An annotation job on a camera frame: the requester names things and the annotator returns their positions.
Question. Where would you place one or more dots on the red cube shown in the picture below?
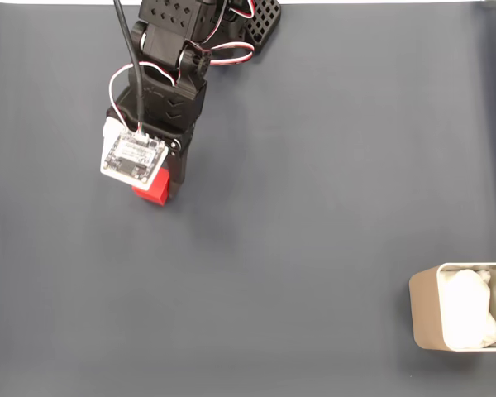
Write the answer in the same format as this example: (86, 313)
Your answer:
(157, 192)

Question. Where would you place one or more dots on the beige metal box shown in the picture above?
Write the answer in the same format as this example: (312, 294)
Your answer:
(425, 308)

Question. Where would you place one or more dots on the dark grey table mat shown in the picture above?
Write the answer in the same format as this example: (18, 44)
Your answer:
(248, 256)

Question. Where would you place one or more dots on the white crumpled paper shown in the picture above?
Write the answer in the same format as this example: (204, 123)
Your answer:
(465, 306)

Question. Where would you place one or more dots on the white camera board mount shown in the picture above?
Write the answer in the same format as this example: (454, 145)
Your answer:
(132, 159)

